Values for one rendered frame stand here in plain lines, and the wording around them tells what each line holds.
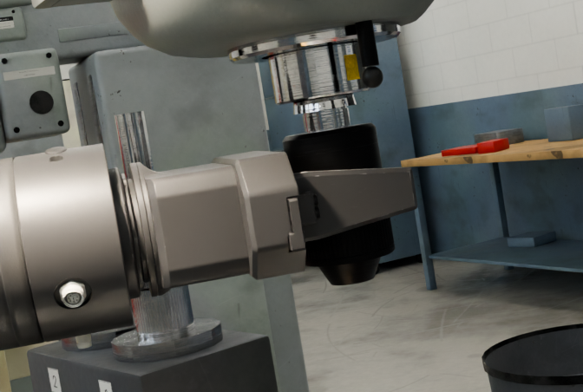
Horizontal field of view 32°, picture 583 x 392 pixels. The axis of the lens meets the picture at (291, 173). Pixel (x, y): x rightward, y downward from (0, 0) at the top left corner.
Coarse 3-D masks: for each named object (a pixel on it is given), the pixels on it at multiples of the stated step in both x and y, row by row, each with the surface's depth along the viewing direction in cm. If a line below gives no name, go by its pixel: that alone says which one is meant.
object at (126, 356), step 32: (32, 352) 92; (64, 352) 89; (96, 352) 86; (128, 352) 80; (160, 352) 79; (192, 352) 80; (224, 352) 80; (256, 352) 82; (32, 384) 93; (64, 384) 87; (96, 384) 82; (128, 384) 77; (160, 384) 76; (192, 384) 78; (224, 384) 80; (256, 384) 81
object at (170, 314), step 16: (144, 288) 81; (176, 288) 82; (144, 304) 81; (160, 304) 81; (176, 304) 82; (144, 320) 82; (160, 320) 81; (176, 320) 82; (192, 320) 83; (144, 336) 82; (160, 336) 81
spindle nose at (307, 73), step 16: (320, 48) 48; (336, 48) 49; (352, 48) 49; (272, 64) 50; (288, 64) 49; (304, 64) 49; (320, 64) 48; (336, 64) 49; (272, 80) 50; (288, 80) 49; (304, 80) 49; (320, 80) 49; (336, 80) 49; (352, 80) 49; (288, 96) 49; (304, 96) 49; (320, 96) 49
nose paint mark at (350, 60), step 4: (344, 56) 49; (348, 56) 49; (352, 56) 49; (356, 56) 49; (344, 60) 49; (348, 60) 49; (352, 60) 49; (356, 60) 49; (348, 64) 49; (352, 64) 49; (356, 64) 49; (348, 68) 49; (352, 68) 49; (356, 68) 49; (348, 72) 49; (352, 72) 49; (356, 72) 49; (348, 76) 49; (352, 76) 49; (356, 76) 49; (348, 80) 49
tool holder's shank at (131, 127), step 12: (120, 120) 82; (132, 120) 82; (144, 120) 82; (120, 132) 82; (132, 132) 82; (144, 132) 82; (120, 144) 82; (132, 144) 82; (144, 144) 82; (132, 156) 82; (144, 156) 82
